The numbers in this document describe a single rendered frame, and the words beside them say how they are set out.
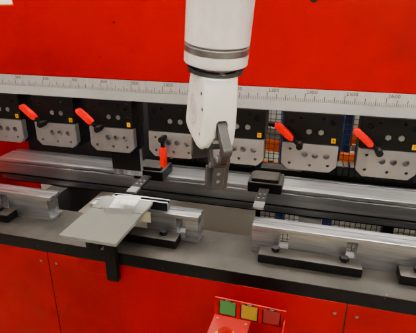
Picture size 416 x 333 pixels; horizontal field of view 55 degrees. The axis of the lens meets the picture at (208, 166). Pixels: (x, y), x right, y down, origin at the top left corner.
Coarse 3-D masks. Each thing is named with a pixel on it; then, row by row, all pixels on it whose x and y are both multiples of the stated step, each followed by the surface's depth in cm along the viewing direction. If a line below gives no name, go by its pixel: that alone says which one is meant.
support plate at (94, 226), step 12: (96, 204) 131; (108, 204) 131; (144, 204) 131; (84, 216) 124; (96, 216) 124; (108, 216) 124; (120, 216) 124; (132, 216) 124; (72, 228) 117; (84, 228) 117; (96, 228) 117; (108, 228) 117; (120, 228) 117; (84, 240) 112; (96, 240) 111; (108, 240) 111; (120, 240) 112
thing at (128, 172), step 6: (138, 150) 128; (114, 156) 131; (120, 156) 131; (126, 156) 130; (132, 156) 130; (138, 156) 129; (114, 162) 132; (120, 162) 132; (126, 162) 131; (132, 162) 130; (138, 162) 130; (114, 168) 134; (120, 168) 133; (126, 168) 132; (132, 168) 131; (138, 168) 131; (132, 174) 133; (138, 174) 133
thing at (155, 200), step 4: (144, 196) 137; (152, 200) 134; (156, 200) 135; (160, 200) 135; (164, 200) 134; (168, 200) 134; (156, 204) 133; (160, 204) 133; (164, 204) 132; (168, 204) 134; (152, 208) 134; (156, 208) 134; (160, 208) 133; (164, 208) 133; (168, 208) 134
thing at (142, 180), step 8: (144, 160) 159; (152, 160) 159; (144, 168) 153; (152, 168) 152; (160, 168) 152; (168, 168) 157; (136, 176) 154; (144, 176) 151; (152, 176) 152; (160, 176) 151; (136, 184) 145; (144, 184) 146; (128, 192) 139; (136, 192) 140
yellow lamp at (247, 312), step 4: (244, 308) 111; (248, 308) 111; (252, 308) 110; (256, 308) 110; (244, 312) 112; (248, 312) 111; (252, 312) 111; (256, 312) 111; (244, 316) 112; (248, 316) 112; (252, 316) 112; (256, 316) 111; (256, 320) 112
